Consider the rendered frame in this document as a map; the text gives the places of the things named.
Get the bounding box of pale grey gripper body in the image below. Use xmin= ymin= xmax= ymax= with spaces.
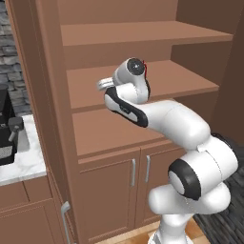
xmin=96 ymin=77 xmax=115 ymax=92

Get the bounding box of brown open shelf cabinet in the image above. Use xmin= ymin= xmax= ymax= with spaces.
xmin=7 ymin=0 xmax=244 ymax=244

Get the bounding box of brown counter cabinet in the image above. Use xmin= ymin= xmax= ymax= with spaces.
xmin=0 ymin=175 xmax=69 ymax=244

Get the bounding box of brown cupboard door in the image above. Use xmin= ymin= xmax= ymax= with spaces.
xmin=134 ymin=144 xmax=188 ymax=229
xmin=78 ymin=151 xmax=141 ymax=244

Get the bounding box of grey cupboard door handle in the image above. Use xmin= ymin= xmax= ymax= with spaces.
xmin=145 ymin=154 xmax=152 ymax=184
xmin=131 ymin=158 xmax=137 ymax=188

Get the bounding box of grey bent handle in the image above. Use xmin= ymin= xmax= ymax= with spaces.
xmin=60 ymin=200 xmax=72 ymax=244

